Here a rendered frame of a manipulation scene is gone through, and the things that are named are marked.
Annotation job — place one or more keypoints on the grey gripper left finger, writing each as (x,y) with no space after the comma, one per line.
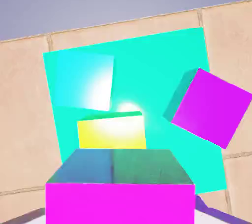
(33,218)

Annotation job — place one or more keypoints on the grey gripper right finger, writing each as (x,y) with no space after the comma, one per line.
(206,217)

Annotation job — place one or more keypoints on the small magenta cube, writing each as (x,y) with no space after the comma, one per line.
(120,202)

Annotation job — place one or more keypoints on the small purple cube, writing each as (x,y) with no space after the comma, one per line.
(210,108)

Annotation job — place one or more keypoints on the small yellow cube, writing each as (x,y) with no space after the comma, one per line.
(110,137)

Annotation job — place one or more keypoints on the small cyan cube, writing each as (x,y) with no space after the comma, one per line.
(78,82)

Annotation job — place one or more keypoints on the large turquoise box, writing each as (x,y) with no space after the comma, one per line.
(149,66)

